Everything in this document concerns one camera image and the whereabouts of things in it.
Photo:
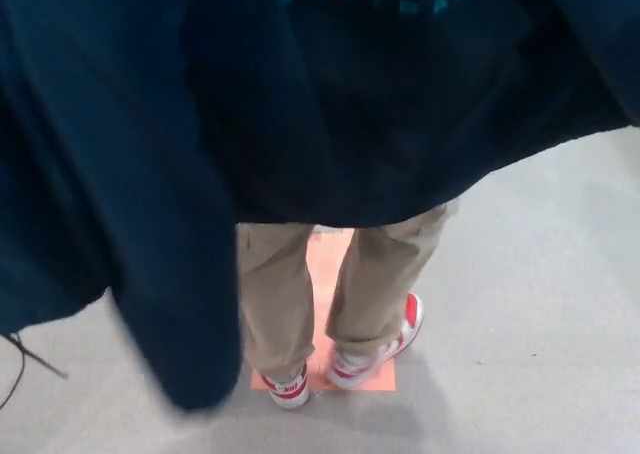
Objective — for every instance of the navy blue coat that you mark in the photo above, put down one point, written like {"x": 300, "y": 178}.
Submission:
{"x": 200, "y": 99}

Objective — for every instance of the orange floor marker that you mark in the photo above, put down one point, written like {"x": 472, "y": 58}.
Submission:
{"x": 322, "y": 299}

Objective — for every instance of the beige trousers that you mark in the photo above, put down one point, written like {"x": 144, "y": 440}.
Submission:
{"x": 275, "y": 294}

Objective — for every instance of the red white right sneaker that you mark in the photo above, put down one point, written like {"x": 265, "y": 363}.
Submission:
{"x": 370, "y": 359}

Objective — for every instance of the red white sneaker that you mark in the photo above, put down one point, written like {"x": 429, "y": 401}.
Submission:
{"x": 370, "y": 359}
{"x": 290, "y": 386}

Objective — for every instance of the red white left sneaker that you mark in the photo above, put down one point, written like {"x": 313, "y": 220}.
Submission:
{"x": 290, "y": 386}

